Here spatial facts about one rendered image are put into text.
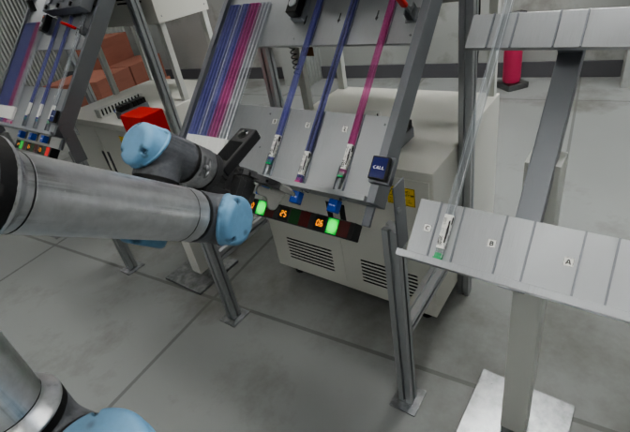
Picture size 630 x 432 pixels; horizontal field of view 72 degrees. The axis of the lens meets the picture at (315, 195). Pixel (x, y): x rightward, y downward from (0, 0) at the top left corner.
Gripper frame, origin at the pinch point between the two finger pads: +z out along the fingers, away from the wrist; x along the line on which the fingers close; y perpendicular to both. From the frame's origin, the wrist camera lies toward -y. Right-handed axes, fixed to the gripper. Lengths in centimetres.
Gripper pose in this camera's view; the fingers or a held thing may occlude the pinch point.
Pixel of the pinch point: (272, 186)
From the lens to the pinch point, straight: 97.3
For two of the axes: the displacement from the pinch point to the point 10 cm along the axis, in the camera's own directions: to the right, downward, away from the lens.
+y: -2.8, 9.5, -1.0
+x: 8.1, 1.8, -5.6
